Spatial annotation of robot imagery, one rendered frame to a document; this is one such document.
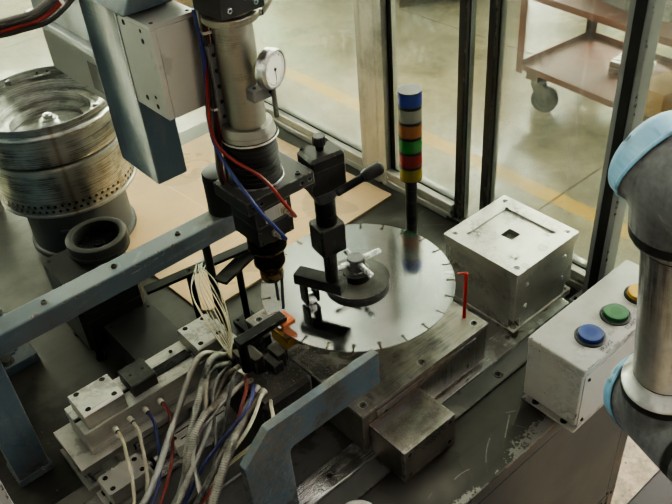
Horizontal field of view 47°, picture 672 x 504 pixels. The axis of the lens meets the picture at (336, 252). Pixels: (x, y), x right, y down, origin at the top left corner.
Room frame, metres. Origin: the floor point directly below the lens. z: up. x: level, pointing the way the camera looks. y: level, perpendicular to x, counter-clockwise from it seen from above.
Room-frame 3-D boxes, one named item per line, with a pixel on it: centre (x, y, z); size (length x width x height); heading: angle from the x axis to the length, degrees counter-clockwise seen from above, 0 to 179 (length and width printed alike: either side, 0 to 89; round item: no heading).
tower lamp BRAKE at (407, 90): (1.28, -0.16, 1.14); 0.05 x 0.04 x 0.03; 38
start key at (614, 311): (0.92, -0.45, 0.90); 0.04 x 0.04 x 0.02
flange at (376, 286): (1.01, -0.03, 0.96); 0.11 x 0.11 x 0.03
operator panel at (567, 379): (0.93, -0.44, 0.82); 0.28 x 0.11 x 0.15; 128
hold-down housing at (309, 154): (0.94, 0.01, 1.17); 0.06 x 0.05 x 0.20; 119
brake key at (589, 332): (0.88, -0.40, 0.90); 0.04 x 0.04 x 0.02
